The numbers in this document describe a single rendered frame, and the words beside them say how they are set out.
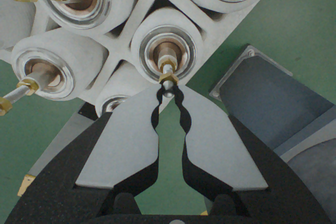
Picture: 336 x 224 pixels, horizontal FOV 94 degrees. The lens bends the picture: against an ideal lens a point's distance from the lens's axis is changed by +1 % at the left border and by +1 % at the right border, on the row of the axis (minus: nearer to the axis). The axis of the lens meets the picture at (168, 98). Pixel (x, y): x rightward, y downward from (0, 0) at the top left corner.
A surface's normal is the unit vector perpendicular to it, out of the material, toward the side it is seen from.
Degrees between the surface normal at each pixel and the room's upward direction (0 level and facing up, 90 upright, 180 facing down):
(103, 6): 4
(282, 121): 90
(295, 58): 0
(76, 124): 90
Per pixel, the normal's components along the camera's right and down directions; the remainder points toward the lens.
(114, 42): 0.01, 0.55
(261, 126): -0.87, -0.40
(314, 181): -0.87, -0.14
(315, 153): -0.72, -0.58
